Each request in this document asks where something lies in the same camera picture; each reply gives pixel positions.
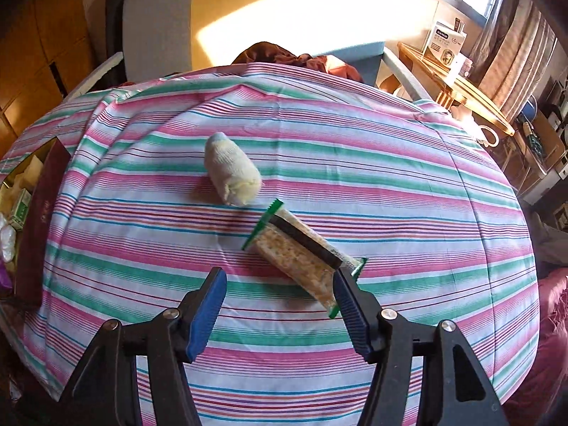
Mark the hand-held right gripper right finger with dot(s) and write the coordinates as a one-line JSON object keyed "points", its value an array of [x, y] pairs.
{"points": [[353, 315]]}

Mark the green carton box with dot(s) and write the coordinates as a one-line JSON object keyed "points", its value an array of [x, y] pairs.
{"points": [[21, 211]]}

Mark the striped blanket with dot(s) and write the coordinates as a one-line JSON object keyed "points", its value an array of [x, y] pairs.
{"points": [[310, 142]]}

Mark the beige curtain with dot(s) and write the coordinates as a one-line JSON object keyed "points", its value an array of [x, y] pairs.
{"points": [[514, 44]]}

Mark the white plastic bag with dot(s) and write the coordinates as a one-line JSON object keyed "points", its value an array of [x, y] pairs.
{"points": [[6, 239]]}

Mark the purple snack packet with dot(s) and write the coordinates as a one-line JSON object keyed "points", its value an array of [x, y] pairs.
{"points": [[4, 275]]}

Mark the grey cloth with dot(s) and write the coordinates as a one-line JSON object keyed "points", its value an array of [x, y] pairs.
{"points": [[552, 242]]}

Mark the cardboard box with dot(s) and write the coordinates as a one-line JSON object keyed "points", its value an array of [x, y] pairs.
{"points": [[550, 137]]}

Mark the white appliance box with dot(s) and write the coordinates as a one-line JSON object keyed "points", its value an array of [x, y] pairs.
{"points": [[441, 46]]}

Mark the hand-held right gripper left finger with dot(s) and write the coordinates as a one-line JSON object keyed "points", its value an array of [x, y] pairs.
{"points": [[206, 315]]}

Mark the wooden wardrobe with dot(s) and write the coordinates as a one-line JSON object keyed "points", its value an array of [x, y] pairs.
{"points": [[40, 53]]}

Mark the yellow sponge block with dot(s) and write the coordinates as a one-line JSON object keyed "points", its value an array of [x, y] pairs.
{"points": [[17, 188], [34, 171]]}

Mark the dark stripe cracker packet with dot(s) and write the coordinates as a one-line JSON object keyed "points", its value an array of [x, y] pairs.
{"points": [[293, 253]]}

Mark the white bed rail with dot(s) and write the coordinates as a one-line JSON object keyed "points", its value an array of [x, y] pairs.
{"points": [[404, 73], [95, 73]]}

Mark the wooden side desk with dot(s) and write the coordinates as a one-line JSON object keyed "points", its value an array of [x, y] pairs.
{"points": [[479, 97]]}

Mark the brown cloth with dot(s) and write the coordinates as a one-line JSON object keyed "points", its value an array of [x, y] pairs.
{"points": [[275, 55]]}

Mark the gold tin box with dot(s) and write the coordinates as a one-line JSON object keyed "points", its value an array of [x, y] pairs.
{"points": [[42, 222]]}

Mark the beige rolled cloth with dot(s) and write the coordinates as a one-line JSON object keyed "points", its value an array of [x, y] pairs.
{"points": [[230, 168]]}

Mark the red quilt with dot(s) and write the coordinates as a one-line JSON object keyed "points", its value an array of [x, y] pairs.
{"points": [[546, 355]]}

